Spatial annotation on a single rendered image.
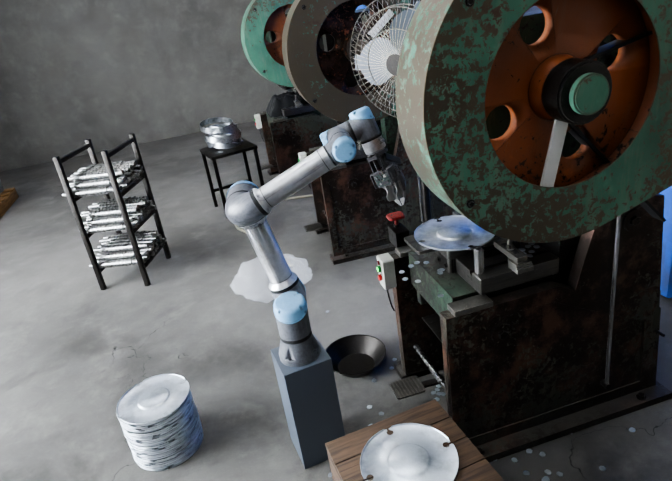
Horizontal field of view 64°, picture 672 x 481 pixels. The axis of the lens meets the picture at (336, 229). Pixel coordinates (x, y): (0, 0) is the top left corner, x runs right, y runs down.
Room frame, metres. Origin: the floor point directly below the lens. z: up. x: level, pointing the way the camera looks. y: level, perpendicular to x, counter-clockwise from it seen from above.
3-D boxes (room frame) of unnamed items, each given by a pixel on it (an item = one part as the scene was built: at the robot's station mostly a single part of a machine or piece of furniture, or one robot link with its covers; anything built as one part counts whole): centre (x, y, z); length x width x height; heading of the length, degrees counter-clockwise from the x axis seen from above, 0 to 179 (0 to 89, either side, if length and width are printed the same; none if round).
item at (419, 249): (1.76, -0.38, 0.72); 0.25 x 0.14 x 0.14; 102
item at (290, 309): (1.66, 0.20, 0.62); 0.13 x 0.12 x 0.14; 3
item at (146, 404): (1.79, 0.84, 0.25); 0.29 x 0.29 x 0.01
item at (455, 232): (1.77, -0.42, 0.78); 0.29 x 0.29 x 0.01
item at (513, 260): (1.63, -0.58, 0.76); 0.17 x 0.06 x 0.10; 12
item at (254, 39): (5.28, -0.12, 0.87); 1.53 x 0.99 x 1.74; 105
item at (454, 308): (1.57, -0.74, 0.45); 0.92 x 0.12 x 0.90; 102
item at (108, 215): (3.53, 1.46, 0.47); 0.46 x 0.43 x 0.95; 82
